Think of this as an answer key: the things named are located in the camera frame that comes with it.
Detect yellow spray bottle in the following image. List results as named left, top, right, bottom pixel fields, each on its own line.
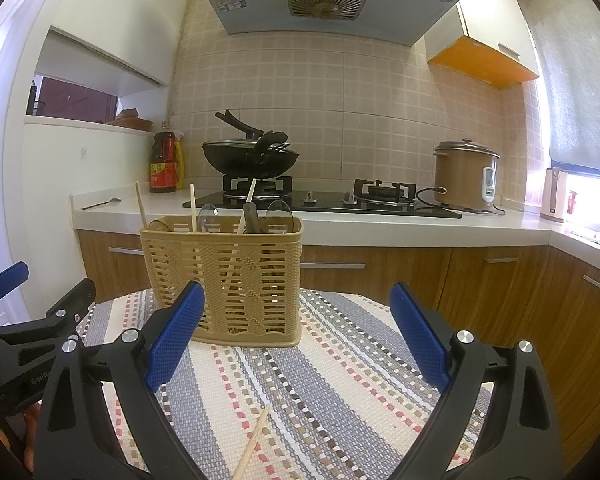
left=173, top=131, right=185, bottom=190

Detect clear plastic spoon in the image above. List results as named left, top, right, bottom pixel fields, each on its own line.
left=242, top=202, right=260, bottom=234
left=265, top=200, right=294, bottom=234
left=197, top=204, right=221, bottom=233

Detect orange white wall cabinet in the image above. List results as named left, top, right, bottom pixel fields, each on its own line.
left=425, top=0, right=540, bottom=89

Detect black power cable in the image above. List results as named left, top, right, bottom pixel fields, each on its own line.
left=414, top=185, right=506, bottom=217

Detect wicker tray on ledge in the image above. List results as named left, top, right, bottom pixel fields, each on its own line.
left=109, top=108, right=152, bottom=131

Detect window roller blind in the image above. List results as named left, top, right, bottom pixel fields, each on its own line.
left=521, top=0, right=600, bottom=174

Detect black wok with lid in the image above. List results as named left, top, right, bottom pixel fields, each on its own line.
left=202, top=110, right=299, bottom=180

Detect wooden chopstick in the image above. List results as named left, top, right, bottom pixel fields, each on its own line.
left=232, top=404, right=271, bottom=480
left=134, top=180, right=148, bottom=230
left=237, top=179, right=259, bottom=234
left=189, top=183, right=198, bottom=233

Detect tan plastic utensil basket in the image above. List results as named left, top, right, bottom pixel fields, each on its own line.
left=140, top=216, right=303, bottom=348

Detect striped woven tablecloth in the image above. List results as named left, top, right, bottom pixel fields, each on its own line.
left=76, top=286, right=496, bottom=480

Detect dark sauce bottle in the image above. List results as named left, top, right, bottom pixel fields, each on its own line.
left=149, top=132, right=178, bottom=193

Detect wooden base cabinets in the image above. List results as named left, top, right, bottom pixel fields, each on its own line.
left=75, top=228, right=600, bottom=470

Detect pink white kettle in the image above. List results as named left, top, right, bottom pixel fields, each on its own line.
left=540, top=168, right=568, bottom=223

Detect person's left hand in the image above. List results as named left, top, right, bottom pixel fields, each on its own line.
left=0, top=402, right=42, bottom=472

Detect black glass gas stove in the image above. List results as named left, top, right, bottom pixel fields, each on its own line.
left=182, top=174, right=464, bottom=220

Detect brown rice cooker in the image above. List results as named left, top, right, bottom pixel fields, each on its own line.
left=434, top=139, right=500, bottom=212

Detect metal spoon on counter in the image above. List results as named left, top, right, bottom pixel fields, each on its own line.
left=81, top=197, right=122, bottom=211

